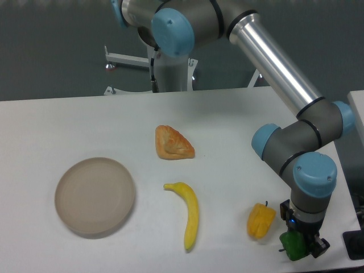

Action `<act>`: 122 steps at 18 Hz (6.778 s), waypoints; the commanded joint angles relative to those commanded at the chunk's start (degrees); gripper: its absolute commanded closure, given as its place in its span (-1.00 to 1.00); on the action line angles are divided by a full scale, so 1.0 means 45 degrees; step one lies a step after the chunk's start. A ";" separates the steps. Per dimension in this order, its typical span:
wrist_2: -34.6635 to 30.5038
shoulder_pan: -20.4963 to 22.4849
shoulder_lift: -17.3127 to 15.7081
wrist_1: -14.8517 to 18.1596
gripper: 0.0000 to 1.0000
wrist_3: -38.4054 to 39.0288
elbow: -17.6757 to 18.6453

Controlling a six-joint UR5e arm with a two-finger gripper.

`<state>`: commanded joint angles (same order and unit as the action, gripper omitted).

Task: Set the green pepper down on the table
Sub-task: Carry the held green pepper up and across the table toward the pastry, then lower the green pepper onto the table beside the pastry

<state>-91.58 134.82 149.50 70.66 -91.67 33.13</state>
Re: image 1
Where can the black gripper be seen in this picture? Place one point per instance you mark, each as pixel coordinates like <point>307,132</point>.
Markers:
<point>308,225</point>

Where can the green toy pepper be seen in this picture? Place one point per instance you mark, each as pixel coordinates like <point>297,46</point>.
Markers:
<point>294,245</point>

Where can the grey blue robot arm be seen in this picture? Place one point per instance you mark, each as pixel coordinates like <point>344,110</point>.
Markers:
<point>173,29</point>

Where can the yellow toy pepper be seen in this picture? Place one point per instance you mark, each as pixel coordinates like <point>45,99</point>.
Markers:
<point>260,220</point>

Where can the black device at edge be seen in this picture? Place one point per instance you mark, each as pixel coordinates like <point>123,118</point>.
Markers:
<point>354,244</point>

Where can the yellow toy banana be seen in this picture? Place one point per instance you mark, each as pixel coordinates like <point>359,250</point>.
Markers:
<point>188,195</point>

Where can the white side table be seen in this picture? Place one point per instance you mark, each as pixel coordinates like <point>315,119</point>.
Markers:
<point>356,99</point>

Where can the orange toy pastry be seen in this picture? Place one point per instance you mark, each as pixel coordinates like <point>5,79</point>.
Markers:
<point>170,144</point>

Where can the beige round plate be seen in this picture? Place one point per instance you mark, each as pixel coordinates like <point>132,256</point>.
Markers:
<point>94,197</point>

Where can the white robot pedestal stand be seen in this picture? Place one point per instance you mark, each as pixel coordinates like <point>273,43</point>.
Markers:
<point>218,65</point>

